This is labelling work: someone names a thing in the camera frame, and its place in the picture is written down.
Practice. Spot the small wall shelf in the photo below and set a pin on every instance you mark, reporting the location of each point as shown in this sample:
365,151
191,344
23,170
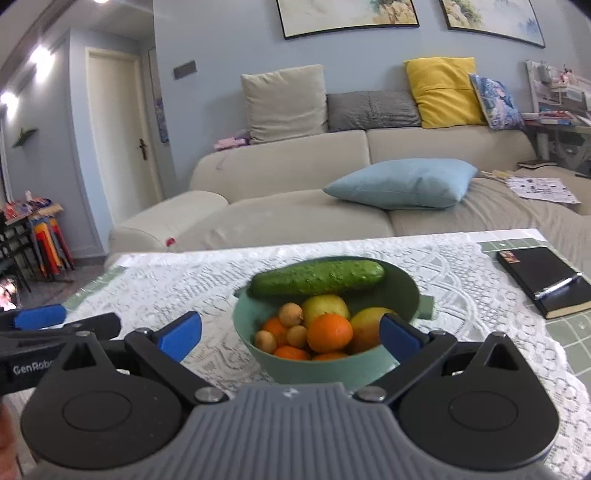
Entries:
25,137

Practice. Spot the white door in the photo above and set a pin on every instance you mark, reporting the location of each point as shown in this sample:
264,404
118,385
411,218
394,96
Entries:
120,138

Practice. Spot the cluttered dining table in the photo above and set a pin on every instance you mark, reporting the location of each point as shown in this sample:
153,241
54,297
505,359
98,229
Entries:
32,213

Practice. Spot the printed paper sheet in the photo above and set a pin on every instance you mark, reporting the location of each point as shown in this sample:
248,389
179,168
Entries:
542,189

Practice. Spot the yellow pillow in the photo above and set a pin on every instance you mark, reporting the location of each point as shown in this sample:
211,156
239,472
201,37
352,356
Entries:
443,92

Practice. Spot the orange tangerine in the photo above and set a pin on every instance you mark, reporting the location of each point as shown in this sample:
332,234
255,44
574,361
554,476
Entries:
330,356
292,354
328,333
276,326

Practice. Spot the silver pen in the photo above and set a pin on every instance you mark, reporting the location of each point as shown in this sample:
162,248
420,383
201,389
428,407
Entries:
558,284

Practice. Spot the dark wall switch panel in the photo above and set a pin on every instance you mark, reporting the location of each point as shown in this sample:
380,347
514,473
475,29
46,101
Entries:
185,69

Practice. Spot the beige pillow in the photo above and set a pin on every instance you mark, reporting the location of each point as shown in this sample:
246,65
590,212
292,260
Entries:
284,104

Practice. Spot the grey checked pillow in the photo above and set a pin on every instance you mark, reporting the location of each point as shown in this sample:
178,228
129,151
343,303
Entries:
374,110

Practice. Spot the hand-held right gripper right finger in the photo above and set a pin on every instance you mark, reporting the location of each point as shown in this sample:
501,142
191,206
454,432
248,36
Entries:
398,336

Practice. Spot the green plastic colander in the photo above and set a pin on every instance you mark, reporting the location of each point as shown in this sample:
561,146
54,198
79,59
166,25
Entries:
277,369

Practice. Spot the black dining chair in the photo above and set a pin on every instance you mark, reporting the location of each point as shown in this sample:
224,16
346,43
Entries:
9,263

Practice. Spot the pink item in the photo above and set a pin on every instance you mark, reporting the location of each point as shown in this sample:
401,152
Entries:
233,141

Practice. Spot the cluttered white shelf unit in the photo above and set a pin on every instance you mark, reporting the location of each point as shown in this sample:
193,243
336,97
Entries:
558,101

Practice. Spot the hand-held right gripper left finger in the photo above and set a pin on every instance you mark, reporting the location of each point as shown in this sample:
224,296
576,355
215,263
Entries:
181,336

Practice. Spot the light blue pillow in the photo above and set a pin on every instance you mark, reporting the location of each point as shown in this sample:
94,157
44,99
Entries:
406,182

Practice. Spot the yellow-red apple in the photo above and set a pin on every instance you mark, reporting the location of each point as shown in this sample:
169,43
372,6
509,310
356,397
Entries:
367,330

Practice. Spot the green pear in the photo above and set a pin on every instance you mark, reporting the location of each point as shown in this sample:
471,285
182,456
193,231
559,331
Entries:
325,307

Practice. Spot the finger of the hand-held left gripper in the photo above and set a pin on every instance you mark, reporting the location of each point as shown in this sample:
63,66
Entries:
99,325
41,316

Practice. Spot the beige sofa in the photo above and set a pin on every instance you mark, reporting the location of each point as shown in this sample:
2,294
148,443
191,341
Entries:
286,166

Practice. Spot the blue patterned pillow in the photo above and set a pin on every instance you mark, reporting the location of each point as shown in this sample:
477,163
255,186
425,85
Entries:
496,101

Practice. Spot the smartphone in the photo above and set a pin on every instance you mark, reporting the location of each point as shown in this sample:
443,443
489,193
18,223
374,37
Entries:
7,295

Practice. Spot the ceiling spotlight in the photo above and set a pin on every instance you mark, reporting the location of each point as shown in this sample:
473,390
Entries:
8,99
41,57

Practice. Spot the black notebook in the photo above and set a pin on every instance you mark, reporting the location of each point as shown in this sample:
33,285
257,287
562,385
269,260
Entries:
540,277

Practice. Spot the small brown kiwi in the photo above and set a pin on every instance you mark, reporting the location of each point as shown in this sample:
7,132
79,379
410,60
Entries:
265,340
290,314
297,336

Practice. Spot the narrow wall poster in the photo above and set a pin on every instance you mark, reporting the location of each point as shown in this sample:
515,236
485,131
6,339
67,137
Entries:
159,115

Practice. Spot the dark thin book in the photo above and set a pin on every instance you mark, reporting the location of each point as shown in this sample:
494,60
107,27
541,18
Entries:
535,163

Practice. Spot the white lace tablecloth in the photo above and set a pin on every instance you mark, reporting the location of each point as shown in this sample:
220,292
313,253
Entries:
194,286

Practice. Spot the stack of colourful stools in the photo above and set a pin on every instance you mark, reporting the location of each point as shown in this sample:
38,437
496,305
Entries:
51,249

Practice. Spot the green cucumber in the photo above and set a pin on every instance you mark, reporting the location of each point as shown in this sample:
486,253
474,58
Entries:
318,278

